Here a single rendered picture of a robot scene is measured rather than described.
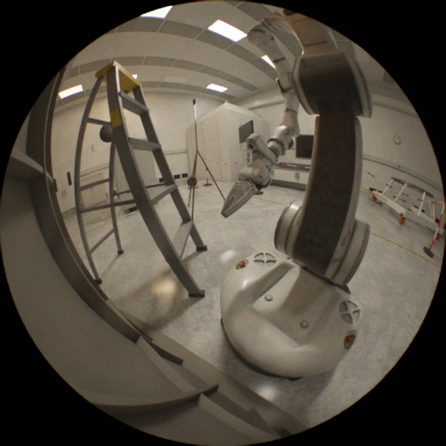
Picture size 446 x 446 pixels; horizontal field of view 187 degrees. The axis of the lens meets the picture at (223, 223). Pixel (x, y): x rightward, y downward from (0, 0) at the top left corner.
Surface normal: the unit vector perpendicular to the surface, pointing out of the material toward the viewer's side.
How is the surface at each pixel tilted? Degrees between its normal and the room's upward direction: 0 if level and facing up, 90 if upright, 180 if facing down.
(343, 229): 70
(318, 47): 99
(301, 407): 0
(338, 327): 0
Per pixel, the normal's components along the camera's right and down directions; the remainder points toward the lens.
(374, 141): -0.76, 0.32
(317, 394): -0.06, -0.90
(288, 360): -0.43, -0.40
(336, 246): -0.79, -0.04
